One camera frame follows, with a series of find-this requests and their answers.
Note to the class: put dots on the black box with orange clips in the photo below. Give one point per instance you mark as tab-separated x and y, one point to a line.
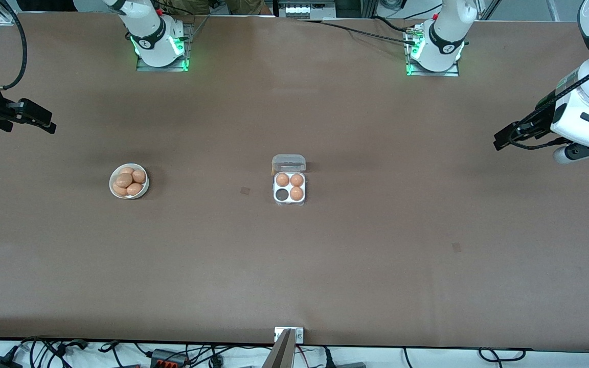
169	358

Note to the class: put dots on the grey power strip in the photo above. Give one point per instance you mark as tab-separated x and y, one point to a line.
302	10

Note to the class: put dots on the aluminium frame profile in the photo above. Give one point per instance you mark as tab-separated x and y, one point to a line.
554	10
8	19

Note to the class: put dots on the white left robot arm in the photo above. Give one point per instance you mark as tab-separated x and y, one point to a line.
443	36

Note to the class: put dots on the black power adapter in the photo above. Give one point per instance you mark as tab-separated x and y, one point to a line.
0	364

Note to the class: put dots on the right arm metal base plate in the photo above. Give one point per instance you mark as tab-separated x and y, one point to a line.
161	68

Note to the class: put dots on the white bowl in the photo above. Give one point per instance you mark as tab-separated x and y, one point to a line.
144	191

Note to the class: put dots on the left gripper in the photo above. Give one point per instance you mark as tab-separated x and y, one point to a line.
539	119

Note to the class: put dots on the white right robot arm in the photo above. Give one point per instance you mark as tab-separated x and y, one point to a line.
146	25

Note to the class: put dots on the clear plastic egg carton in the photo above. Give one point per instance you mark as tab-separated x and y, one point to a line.
288	162

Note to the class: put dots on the silver metal bracket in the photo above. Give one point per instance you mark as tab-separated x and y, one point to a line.
298	336

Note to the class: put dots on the black plug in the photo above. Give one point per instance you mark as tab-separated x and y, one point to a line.
329	360

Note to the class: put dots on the grey camera post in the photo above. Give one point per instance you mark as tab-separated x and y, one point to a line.
280	358

